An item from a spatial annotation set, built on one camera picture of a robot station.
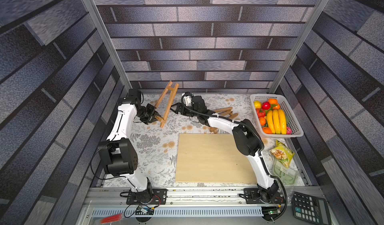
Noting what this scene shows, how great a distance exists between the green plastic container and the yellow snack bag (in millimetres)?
12

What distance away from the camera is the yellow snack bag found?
2.78 feet

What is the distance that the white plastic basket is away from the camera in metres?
0.92
